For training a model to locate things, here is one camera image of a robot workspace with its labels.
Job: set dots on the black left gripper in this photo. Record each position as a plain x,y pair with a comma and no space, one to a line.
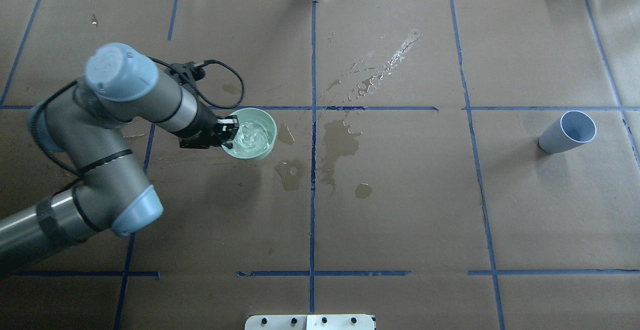
200,123

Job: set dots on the mint green bowl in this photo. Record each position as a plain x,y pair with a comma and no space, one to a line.
256,135

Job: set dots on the blue plastic cup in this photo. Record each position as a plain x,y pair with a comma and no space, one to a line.
573,129

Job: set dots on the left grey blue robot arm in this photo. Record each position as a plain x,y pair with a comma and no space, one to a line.
79,129

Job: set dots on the brown paper table cover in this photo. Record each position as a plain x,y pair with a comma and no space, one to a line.
406,181

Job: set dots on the white camera mast column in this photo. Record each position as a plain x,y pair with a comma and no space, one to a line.
311,322

